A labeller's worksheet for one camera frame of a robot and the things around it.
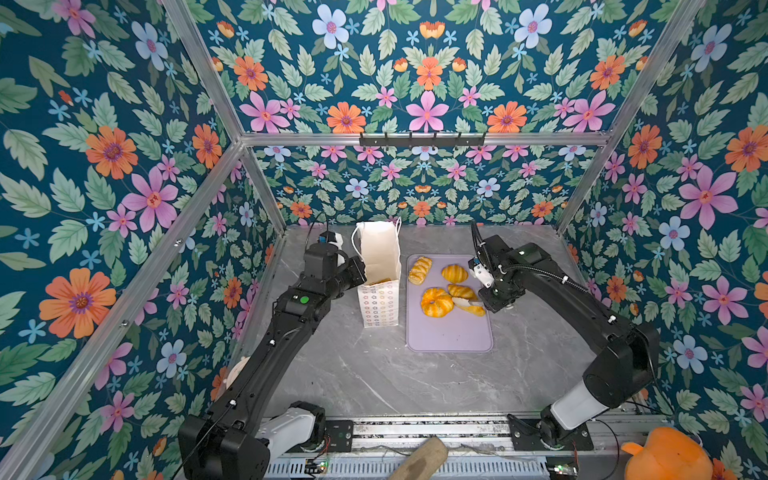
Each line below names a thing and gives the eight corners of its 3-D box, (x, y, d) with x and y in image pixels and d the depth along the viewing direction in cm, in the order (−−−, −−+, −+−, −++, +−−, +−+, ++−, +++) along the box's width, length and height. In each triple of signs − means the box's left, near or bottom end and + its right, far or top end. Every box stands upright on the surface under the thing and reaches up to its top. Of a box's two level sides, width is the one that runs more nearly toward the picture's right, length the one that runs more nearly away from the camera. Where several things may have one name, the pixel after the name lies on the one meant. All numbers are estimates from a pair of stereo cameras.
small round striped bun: (442, 283, 103) (443, 279, 101) (441, 268, 107) (441, 264, 105) (467, 283, 103) (468, 279, 101) (465, 268, 107) (466, 264, 105)
